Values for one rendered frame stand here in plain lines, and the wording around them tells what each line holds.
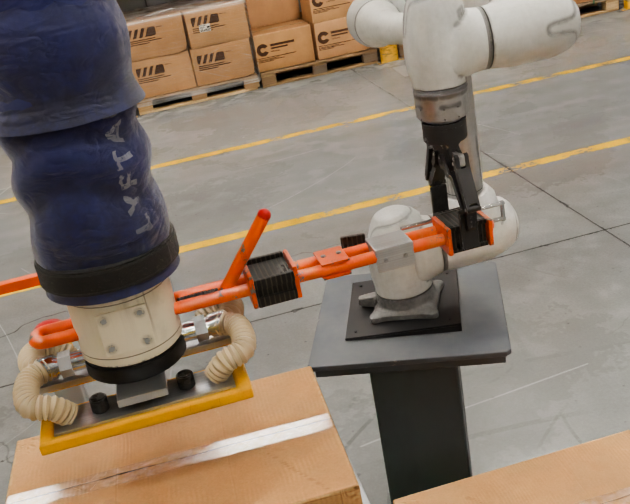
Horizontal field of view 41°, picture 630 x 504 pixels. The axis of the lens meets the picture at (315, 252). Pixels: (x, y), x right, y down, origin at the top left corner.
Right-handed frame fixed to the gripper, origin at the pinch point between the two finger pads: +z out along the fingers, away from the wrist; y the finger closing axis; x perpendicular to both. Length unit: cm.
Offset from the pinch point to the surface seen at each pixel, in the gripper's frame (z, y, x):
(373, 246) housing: -1.4, 2.3, -15.8
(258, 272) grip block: -1.5, 1.4, -36.0
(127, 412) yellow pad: 11, 14, -62
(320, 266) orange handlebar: -0.7, 3.5, -25.7
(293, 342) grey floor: 125, -195, -11
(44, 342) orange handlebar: 0, 5, -72
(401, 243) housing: -1.3, 3.8, -11.2
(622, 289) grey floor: 125, -166, 131
